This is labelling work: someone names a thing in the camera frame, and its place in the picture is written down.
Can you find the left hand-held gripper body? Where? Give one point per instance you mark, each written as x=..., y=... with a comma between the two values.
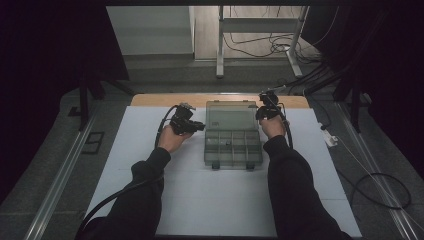
x=181, y=120

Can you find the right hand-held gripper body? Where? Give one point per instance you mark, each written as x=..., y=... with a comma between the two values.
x=270, y=101

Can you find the grey plastic compartment box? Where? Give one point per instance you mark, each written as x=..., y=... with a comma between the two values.
x=232, y=140

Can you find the person's right hand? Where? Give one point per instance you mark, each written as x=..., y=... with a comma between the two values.
x=273, y=126

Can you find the person's left hand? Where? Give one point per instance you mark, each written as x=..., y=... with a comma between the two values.
x=171, y=140

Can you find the white table mat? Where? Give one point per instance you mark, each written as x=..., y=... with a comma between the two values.
x=206, y=200

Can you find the black metal stand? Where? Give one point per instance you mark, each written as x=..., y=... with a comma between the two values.
x=83, y=103
x=356, y=106

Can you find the white cabinet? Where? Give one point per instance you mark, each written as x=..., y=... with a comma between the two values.
x=150, y=30

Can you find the white metal desk frame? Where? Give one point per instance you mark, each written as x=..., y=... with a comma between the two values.
x=256, y=25

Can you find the aluminium floor rail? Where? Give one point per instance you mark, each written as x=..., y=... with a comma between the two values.
x=56, y=186
x=373, y=166

